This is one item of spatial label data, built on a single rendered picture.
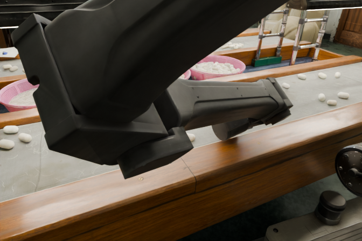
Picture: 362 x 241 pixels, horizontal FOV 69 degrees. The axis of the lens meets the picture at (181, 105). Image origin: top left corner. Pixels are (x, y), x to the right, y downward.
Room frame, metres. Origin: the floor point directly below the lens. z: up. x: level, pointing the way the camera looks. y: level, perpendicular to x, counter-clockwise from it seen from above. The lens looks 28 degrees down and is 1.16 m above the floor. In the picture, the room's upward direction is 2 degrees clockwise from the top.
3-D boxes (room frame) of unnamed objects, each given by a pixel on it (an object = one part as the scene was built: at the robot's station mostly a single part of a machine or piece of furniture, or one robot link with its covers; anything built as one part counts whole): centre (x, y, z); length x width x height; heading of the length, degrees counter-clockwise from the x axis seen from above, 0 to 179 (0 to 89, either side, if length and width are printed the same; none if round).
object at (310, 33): (3.63, -1.47, 0.40); 0.74 x 0.56 x 0.38; 121
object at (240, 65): (1.16, -0.16, 0.72); 0.27 x 0.27 x 0.10
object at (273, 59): (1.52, -0.45, 0.90); 0.20 x 0.19 x 0.45; 116
